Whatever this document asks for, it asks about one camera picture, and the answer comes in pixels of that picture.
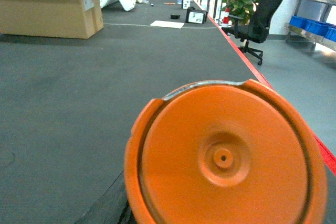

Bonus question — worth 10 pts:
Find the white paper sheet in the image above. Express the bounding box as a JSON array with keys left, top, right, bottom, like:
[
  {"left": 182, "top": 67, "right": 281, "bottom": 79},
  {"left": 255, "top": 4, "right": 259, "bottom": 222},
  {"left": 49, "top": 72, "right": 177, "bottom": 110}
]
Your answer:
[{"left": 150, "top": 20, "right": 185, "bottom": 29}]

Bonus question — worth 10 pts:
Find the red conveyor side rail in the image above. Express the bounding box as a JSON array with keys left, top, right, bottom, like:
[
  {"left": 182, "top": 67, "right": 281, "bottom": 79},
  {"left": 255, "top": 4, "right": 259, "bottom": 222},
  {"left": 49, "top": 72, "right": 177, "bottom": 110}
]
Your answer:
[{"left": 191, "top": 19, "right": 335, "bottom": 180}]

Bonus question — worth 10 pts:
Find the orange cylindrical cap 4680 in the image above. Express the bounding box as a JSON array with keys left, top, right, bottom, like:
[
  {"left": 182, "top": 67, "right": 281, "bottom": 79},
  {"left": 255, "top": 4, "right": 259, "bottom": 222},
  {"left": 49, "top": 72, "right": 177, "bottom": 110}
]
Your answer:
[{"left": 124, "top": 80, "right": 328, "bottom": 223}]

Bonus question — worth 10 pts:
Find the stainless steel shelf rack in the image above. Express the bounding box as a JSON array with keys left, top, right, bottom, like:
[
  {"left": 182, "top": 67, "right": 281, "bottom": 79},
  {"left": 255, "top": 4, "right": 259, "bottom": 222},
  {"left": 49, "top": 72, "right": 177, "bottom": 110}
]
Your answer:
[{"left": 285, "top": 0, "right": 335, "bottom": 51}]

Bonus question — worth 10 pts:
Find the large cardboard box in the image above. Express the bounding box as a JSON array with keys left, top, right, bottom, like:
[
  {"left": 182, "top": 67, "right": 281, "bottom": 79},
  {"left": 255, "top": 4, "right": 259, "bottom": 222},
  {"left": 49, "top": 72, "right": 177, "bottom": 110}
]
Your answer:
[{"left": 1, "top": 0, "right": 103, "bottom": 39}]

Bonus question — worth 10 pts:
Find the black office chair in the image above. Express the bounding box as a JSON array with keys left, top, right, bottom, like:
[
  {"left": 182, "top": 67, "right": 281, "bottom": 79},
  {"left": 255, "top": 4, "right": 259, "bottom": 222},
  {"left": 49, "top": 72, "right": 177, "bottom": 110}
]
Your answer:
[{"left": 222, "top": 0, "right": 283, "bottom": 65}]

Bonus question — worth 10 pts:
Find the small black tape roll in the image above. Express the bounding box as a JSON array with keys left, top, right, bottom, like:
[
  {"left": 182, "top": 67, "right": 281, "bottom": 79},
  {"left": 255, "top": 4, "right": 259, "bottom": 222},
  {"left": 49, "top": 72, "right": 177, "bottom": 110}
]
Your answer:
[{"left": 170, "top": 15, "right": 180, "bottom": 19}]

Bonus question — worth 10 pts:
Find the black framed picture display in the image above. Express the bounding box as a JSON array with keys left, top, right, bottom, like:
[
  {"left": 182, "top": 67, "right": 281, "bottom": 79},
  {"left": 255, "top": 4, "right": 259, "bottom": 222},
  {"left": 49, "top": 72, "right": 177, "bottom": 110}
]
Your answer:
[{"left": 185, "top": 7, "right": 208, "bottom": 24}]

